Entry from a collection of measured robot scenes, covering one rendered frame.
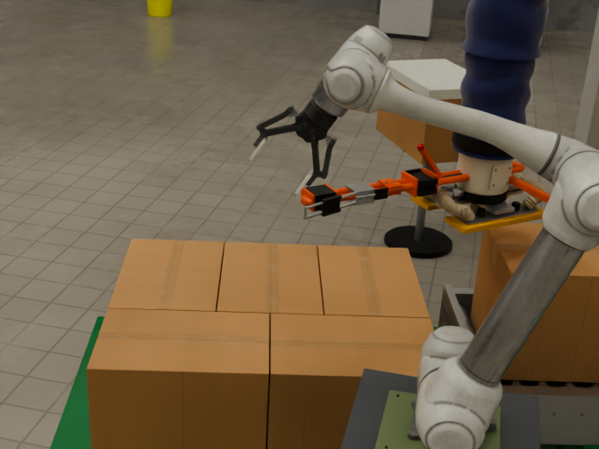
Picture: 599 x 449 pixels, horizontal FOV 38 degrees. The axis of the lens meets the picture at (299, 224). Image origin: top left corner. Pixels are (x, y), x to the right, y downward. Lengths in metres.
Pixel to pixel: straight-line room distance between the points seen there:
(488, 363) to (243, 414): 1.22
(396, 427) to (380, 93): 0.93
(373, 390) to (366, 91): 1.02
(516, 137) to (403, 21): 8.57
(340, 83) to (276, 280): 1.81
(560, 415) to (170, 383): 1.26
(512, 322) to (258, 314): 1.47
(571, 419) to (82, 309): 2.42
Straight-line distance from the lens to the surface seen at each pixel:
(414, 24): 10.52
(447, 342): 2.19
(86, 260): 4.86
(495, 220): 2.80
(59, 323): 4.30
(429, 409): 2.02
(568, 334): 2.98
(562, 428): 3.00
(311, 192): 2.51
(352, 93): 1.76
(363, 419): 2.40
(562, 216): 1.85
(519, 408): 2.54
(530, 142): 2.00
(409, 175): 2.69
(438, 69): 4.91
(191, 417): 3.03
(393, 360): 3.03
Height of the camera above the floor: 2.18
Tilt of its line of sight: 24 degrees down
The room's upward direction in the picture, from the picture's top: 3 degrees clockwise
